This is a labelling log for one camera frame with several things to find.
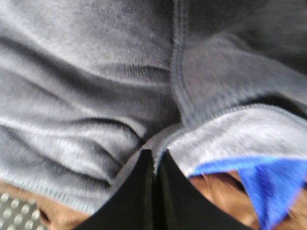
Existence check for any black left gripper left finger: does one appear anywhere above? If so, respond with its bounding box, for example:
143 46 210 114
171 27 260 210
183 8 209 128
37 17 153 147
76 149 154 230

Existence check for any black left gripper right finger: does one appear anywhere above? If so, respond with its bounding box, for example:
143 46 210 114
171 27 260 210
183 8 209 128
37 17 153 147
157 151 250 230

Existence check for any grey microfibre towel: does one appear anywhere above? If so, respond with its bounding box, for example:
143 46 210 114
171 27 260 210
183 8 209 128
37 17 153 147
0 0 307 214

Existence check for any brown cloth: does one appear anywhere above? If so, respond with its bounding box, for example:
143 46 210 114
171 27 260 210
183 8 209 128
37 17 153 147
0 172 307 230

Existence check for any blue cloth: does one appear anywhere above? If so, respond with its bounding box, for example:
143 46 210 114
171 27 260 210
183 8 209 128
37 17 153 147
189 157 307 230

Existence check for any grey perforated plastic basket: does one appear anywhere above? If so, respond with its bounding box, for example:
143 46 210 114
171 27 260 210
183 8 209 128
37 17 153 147
0 193 46 230

